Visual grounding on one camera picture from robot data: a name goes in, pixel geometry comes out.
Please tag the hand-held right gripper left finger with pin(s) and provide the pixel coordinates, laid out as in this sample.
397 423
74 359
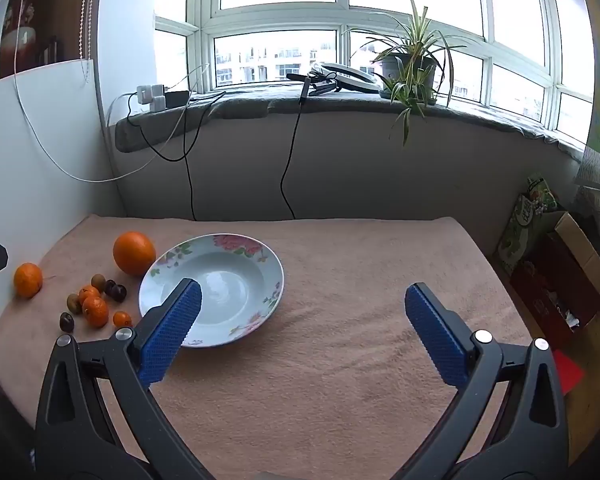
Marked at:
172 332

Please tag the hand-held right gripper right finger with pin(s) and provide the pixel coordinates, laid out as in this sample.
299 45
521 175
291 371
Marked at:
435 337

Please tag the medium orange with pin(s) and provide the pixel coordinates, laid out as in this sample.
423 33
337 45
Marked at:
28 280

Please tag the tiny tangerine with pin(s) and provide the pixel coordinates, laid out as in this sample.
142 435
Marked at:
122 319

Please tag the floral white plate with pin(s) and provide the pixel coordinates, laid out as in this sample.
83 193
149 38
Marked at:
225 285

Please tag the small tangerine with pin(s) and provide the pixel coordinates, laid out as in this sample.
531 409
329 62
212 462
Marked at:
95 312

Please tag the large orange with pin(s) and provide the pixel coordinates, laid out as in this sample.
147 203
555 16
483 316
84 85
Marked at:
134 253

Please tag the brown longan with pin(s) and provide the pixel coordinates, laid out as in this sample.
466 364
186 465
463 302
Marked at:
73 303

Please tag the stemmed tangerine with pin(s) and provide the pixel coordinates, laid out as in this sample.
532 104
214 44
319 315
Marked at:
87 294

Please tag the dark plum left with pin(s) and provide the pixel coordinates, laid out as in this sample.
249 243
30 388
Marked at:
109 287

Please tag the brown kiwi far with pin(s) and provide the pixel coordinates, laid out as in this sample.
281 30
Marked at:
98 281

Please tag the pink blanket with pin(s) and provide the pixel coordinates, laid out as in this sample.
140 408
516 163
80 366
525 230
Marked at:
330 360

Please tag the red packet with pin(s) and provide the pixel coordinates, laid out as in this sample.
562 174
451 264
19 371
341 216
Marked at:
569 370

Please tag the white panel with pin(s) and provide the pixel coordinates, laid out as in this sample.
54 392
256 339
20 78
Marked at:
55 130

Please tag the brown cardboard box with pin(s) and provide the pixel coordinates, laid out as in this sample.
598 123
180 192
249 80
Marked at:
575 242

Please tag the white power adapter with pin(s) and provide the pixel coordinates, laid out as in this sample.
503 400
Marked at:
143 95
158 99

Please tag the black power adapter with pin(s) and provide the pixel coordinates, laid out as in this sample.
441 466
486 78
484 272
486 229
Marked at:
177 99

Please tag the grey windowsill mat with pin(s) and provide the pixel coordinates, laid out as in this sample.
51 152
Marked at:
260 105

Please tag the potted spider plant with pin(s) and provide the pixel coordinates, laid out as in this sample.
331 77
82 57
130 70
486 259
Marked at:
405 67

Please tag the wall poster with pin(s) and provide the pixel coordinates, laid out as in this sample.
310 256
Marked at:
30 25

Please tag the white window frame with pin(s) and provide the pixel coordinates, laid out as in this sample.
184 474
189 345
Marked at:
342 16

